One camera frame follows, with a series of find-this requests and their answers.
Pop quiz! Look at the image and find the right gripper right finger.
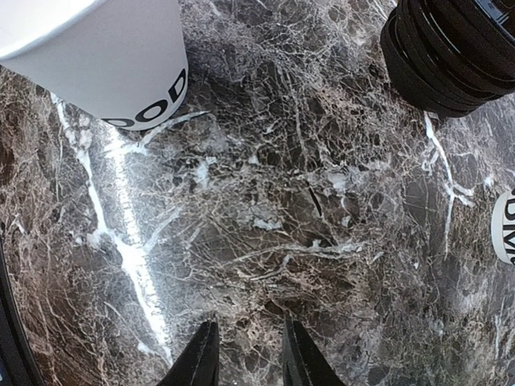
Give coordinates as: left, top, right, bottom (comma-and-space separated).
282, 318, 345, 386

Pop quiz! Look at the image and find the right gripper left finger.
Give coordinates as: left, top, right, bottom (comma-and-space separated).
157, 321, 220, 386

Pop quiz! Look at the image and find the single white paper cup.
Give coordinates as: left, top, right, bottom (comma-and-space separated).
1, 0, 188, 131

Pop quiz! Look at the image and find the white cup holding straws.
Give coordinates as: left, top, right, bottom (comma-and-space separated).
490, 189, 515, 265

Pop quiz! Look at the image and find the stack of black lids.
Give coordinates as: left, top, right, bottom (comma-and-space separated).
380, 1, 514, 117

